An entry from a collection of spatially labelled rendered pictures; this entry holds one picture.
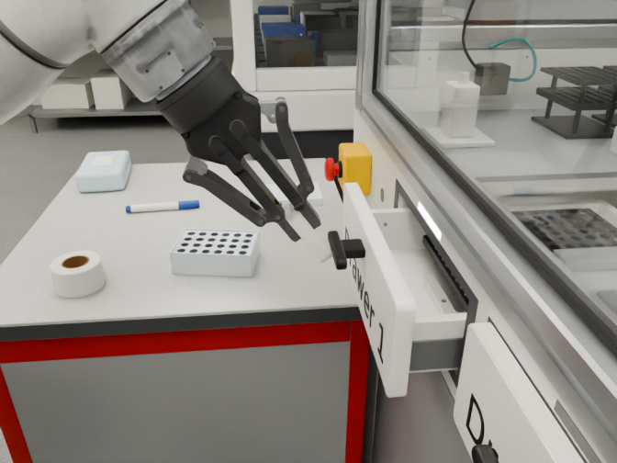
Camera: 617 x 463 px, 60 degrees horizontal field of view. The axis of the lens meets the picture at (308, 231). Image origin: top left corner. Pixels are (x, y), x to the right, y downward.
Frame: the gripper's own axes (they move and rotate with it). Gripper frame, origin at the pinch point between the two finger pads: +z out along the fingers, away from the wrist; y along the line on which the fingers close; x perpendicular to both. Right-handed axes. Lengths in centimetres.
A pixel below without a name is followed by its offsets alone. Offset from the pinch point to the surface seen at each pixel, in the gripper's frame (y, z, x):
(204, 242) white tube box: -19.2, 2.9, 23.7
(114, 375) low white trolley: -38.5, 7.1, 11.1
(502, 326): 11.4, 7.0, -19.4
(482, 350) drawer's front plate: 9.1, 7.2, -20.3
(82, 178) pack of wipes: -41, -12, 54
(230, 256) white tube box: -15.7, 5.4, 19.0
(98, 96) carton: -141, -15, 374
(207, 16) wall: -42, -11, 416
